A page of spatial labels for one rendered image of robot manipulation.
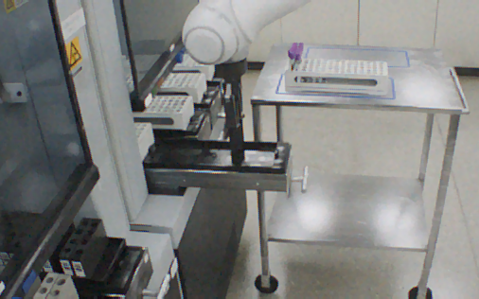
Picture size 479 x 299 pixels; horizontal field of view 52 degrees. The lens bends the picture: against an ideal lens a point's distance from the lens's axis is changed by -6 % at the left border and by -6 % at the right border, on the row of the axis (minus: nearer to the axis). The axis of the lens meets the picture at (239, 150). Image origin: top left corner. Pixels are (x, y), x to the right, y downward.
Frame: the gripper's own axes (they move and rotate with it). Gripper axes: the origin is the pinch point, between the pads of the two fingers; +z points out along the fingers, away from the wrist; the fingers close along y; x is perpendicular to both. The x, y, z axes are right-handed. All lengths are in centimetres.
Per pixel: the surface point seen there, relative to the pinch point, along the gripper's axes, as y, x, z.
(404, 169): -110, 60, 85
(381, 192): -53, 43, 56
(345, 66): -33.3, 26.8, -3.8
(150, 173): 11.2, -19.6, 5.0
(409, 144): -135, 65, 85
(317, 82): -31.6, 18.5, 0.8
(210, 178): 11.3, -4.6, 5.5
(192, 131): -5.2, -12.7, 2.7
